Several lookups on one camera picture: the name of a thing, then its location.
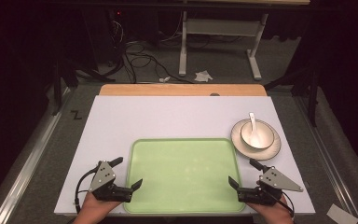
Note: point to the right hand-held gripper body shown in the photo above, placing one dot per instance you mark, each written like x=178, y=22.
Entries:
x=276, y=180

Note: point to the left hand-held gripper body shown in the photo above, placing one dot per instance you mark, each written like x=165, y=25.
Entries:
x=103, y=176

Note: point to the white ceramic plate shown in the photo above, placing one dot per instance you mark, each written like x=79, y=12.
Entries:
x=268, y=153

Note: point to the white ceramic bowl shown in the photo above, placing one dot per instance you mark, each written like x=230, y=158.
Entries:
x=262, y=140

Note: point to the white ceramic spoon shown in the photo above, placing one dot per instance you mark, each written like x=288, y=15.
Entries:
x=254, y=126

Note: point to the light green plastic tray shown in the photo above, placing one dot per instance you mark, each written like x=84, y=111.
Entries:
x=183, y=174

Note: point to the person's right hand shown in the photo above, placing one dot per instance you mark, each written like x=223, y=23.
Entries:
x=275, y=214

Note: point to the person's left hand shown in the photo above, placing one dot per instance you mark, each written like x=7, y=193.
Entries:
x=93, y=211

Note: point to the white table board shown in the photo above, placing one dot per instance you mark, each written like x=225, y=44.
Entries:
x=167, y=118

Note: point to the white paper piece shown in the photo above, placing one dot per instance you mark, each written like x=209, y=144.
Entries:
x=341, y=214

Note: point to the black metal stand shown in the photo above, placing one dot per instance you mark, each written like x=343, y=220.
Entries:
x=57, y=87
x=313, y=99

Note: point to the wooden table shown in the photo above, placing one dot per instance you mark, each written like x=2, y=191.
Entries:
x=167, y=90

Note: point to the small crumpled white tissue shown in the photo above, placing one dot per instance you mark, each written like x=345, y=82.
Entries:
x=164, y=79

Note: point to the large crumpled white tissue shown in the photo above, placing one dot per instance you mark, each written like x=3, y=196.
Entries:
x=203, y=76

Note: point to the aluminium floor rail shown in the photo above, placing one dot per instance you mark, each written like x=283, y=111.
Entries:
x=329, y=149
x=28, y=169

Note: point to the white metal desk frame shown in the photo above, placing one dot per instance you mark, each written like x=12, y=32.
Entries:
x=220, y=27

